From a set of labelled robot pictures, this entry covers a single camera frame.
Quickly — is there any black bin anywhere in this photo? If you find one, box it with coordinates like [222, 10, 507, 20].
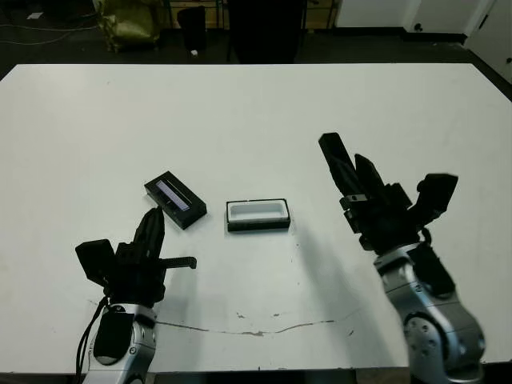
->
[177, 6, 209, 51]

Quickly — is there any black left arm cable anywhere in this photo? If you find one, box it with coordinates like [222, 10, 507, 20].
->
[75, 295, 111, 379]

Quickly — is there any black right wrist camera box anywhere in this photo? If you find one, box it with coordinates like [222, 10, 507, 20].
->
[414, 172, 459, 223]

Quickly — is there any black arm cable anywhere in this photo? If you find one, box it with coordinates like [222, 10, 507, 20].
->
[75, 295, 111, 379]
[418, 226, 434, 251]

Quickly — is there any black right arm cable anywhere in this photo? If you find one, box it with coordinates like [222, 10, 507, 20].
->
[418, 226, 434, 251]

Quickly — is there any black box base white insert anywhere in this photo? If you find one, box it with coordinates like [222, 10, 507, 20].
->
[225, 196, 291, 234]

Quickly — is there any thin pale floor cable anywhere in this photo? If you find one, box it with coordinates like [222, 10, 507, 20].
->
[0, 19, 102, 46]

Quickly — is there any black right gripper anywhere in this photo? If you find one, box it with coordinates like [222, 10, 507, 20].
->
[328, 154, 431, 255]

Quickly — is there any black box lid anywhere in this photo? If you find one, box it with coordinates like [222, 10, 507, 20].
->
[143, 170, 208, 231]

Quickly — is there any white door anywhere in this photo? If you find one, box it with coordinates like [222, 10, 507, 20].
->
[465, 0, 512, 83]

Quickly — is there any crumpled plastic bag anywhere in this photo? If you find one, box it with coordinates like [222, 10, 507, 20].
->
[94, 0, 162, 54]

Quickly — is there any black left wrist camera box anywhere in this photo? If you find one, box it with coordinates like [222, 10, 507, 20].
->
[74, 238, 118, 290]

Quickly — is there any standing person olive sweater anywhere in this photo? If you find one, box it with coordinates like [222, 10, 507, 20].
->
[229, 0, 307, 65]

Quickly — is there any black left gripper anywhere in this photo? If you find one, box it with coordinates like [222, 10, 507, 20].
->
[104, 206, 199, 309]

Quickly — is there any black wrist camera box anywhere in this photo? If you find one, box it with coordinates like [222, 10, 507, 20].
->
[414, 172, 459, 223]
[74, 238, 118, 290]

